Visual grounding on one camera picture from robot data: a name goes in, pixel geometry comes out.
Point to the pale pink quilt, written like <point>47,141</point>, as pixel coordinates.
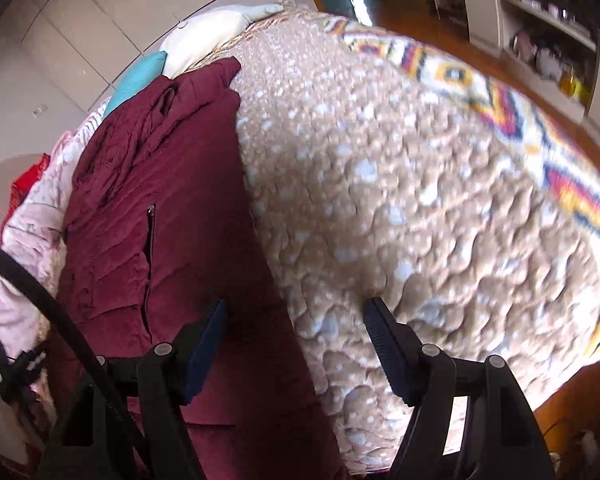
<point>35,220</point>

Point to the white shelf unit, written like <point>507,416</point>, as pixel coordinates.
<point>545,25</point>

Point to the tan spotted patterned blanket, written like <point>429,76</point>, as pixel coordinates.
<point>420,200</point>

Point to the yellow jar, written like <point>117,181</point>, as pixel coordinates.
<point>572,82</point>

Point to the red cloth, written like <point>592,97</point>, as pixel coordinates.
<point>27,180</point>

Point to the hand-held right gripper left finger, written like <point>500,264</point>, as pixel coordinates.
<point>205,350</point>

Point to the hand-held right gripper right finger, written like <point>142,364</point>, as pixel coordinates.
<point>390,350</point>

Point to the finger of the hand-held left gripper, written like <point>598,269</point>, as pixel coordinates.
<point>17,375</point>

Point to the white wardrobe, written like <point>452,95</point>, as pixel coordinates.
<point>95,25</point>

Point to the maroon puffer jacket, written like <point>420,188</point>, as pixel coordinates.
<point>170,220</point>

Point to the white pillow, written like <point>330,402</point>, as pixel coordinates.
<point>210,32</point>

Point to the teal pillow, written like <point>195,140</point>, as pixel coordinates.
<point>135,82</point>

